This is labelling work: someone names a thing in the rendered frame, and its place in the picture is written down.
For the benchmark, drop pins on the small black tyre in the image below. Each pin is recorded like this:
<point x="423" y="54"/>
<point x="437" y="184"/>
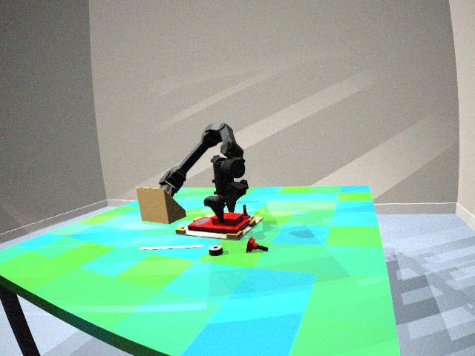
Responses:
<point x="215" y="250"/>

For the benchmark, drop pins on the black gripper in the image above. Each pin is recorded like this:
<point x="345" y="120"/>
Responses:
<point x="217" y="203"/>

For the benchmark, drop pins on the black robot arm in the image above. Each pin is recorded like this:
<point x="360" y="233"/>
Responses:
<point x="232" y="166"/>

